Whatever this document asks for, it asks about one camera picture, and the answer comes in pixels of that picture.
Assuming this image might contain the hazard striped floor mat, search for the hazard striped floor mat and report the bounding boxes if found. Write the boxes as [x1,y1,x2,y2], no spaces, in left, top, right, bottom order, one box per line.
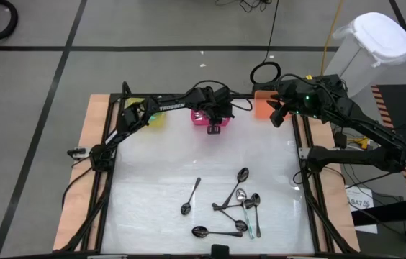
[370,84,406,199]

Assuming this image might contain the tangled black floor cables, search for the tangled black floor cables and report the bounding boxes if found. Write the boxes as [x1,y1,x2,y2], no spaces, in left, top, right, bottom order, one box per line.
[215,0,273,12]

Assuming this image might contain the black base cable loop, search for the black base cable loop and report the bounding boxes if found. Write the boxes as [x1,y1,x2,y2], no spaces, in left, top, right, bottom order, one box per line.
[291,167,346,188]

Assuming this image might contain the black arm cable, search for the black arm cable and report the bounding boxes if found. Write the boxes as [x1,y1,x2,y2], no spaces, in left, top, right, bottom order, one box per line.
[276,73,339,109]
[188,79,253,112]

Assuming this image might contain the teal white patterned handle spoon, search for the teal white patterned handle spoon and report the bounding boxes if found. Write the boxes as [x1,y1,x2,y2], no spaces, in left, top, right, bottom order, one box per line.
[235,188,256,240]

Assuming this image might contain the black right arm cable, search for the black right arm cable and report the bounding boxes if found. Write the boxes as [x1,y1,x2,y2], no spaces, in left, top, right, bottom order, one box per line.
[276,73,339,109]

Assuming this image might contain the yellow plastic bin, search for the yellow plastic bin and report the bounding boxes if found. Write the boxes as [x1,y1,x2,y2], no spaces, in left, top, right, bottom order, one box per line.
[125,97,166,127]

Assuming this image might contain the white paper label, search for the white paper label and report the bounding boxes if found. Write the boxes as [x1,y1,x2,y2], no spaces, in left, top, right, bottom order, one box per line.
[345,184,379,235]

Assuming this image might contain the pink plastic bin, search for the pink plastic bin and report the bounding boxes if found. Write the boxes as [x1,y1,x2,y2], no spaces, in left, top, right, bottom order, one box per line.
[190,109,232,127]

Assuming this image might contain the yellow hanging cable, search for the yellow hanging cable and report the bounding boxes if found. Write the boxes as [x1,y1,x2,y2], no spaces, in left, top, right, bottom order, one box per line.
[320,0,345,77]

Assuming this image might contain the black hanging cable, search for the black hanging cable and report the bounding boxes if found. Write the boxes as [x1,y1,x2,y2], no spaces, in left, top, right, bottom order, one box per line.
[249,0,282,86]

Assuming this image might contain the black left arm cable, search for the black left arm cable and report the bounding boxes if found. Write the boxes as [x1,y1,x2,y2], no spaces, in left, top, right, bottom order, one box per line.
[188,79,253,112]

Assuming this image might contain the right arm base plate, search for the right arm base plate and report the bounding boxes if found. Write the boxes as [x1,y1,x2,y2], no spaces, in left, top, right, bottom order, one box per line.
[298,146,314,161]

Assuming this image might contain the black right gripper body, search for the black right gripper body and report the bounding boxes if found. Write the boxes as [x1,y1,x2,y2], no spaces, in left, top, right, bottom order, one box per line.
[278,81,320,117]

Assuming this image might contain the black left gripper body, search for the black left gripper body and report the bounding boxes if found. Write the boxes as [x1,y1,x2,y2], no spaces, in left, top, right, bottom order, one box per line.
[202,87,235,125]

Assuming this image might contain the yellow plug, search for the yellow plug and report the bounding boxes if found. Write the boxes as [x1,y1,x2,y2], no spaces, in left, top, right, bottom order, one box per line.
[353,136,371,149]

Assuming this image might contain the orange plastic bin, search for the orange plastic bin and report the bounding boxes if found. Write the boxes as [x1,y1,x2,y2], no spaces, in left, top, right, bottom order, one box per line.
[253,89,294,121]

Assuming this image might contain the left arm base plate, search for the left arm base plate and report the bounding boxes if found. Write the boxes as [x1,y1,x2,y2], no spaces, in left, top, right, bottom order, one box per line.
[66,146,92,161]

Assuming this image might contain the black utensil handle vertical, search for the black utensil handle vertical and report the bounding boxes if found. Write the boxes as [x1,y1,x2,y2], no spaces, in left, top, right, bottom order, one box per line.
[212,199,256,212]

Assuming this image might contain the black floor beam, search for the black floor beam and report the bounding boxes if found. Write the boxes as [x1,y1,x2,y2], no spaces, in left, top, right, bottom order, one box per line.
[350,204,406,227]

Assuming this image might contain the white lidded trash can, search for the white lidded trash can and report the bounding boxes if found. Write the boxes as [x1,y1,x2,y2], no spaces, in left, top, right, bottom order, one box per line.
[323,12,406,99]

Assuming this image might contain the black floor cable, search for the black floor cable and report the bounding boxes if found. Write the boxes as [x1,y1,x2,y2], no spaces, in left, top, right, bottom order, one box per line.
[60,158,94,209]

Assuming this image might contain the light wooden base board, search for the light wooden base board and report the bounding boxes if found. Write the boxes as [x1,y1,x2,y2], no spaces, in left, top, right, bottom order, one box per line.
[52,94,361,253]

